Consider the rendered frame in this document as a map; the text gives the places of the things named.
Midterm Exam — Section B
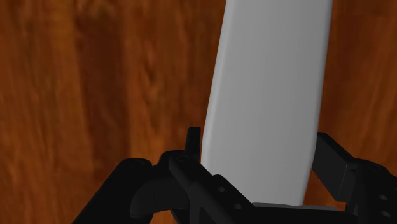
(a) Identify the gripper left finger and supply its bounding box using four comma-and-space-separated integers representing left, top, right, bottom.
73, 126, 258, 224

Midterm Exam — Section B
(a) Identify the white rounded slab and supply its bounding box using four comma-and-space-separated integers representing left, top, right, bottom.
200, 0, 334, 207

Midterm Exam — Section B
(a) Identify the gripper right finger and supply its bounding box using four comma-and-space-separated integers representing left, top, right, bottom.
311, 132, 397, 224

